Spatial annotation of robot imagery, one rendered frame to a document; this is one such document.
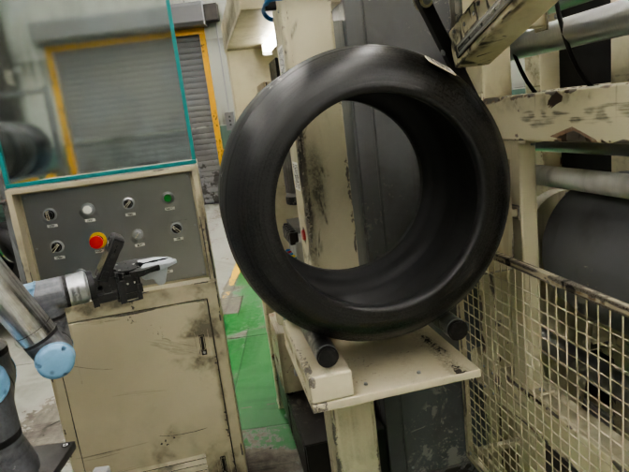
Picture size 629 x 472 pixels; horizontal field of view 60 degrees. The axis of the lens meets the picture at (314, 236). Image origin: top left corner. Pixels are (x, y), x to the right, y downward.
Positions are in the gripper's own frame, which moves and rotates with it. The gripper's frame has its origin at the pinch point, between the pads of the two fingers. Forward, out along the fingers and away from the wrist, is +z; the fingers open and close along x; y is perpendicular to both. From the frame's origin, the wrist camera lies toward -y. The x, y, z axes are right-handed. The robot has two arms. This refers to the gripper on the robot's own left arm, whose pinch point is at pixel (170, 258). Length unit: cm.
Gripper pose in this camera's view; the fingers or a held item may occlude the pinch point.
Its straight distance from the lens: 141.5
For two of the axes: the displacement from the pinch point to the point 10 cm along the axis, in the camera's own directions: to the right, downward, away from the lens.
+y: 0.6, 9.4, 3.3
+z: 8.8, -2.0, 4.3
